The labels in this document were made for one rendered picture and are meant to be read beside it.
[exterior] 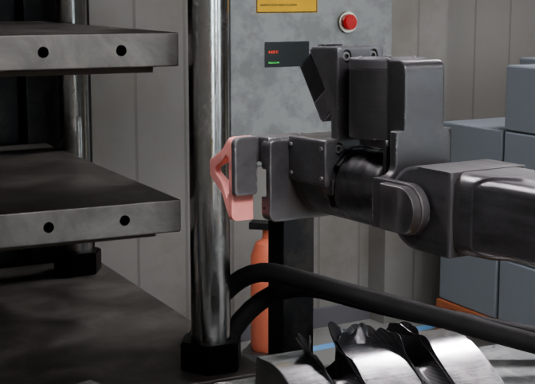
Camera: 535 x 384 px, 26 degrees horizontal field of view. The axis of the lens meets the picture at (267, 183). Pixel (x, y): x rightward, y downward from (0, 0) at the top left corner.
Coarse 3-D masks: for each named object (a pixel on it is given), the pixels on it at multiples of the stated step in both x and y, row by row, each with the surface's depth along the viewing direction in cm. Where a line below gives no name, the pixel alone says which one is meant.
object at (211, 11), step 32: (64, 0) 225; (192, 0) 166; (224, 0) 166; (192, 32) 167; (224, 32) 167; (192, 64) 168; (224, 64) 168; (64, 96) 228; (192, 96) 168; (224, 96) 168; (64, 128) 230; (192, 128) 169; (224, 128) 169; (192, 160) 170; (192, 192) 171; (192, 224) 172; (224, 224) 171; (64, 256) 233; (96, 256) 234; (192, 256) 173; (224, 256) 172; (192, 288) 174; (224, 288) 173; (192, 320) 174; (224, 320) 174; (192, 352) 173; (224, 352) 173
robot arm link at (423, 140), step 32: (352, 64) 84; (384, 64) 82; (416, 64) 81; (352, 96) 85; (384, 96) 83; (416, 96) 81; (352, 128) 85; (384, 128) 83; (416, 128) 82; (448, 128) 83; (416, 160) 82; (448, 160) 84; (384, 192) 79; (416, 192) 77; (384, 224) 79; (416, 224) 77
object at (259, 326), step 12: (252, 228) 421; (264, 228) 420; (264, 240) 422; (252, 252) 424; (264, 252) 420; (252, 288) 424; (264, 312) 422; (252, 324) 426; (264, 324) 423; (252, 336) 427; (264, 336) 424; (252, 348) 429; (264, 348) 425; (252, 360) 424
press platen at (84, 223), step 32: (0, 160) 215; (32, 160) 215; (64, 160) 215; (0, 192) 181; (32, 192) 181; (64, 192) 181; (96, 192) 181; (128, 192) 181; (160, 192) 181; (0, 224) 163; (32, 224) 165; (64, 224) 167; (96, 224) 170; (128, 224) 172; (160, 224) 174
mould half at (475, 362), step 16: (432, 336) 141; (448, 336) 141; (464, 336) 141; (288, 352) 136; (352, 352) 135; (368, 352) 135; (384, 352) 136; (448, 352) 137; (464, 352) 138; (480, 352) 139; (256, 368) 134; (272, 368) 131; (288, 368) 130; (304, 368) 130; (320, 368) 131; (368, 368) 132; (384, 368) 133; (400, 368) 133; (448, 368) 135; (464, 368) 135; (480, 368) 136
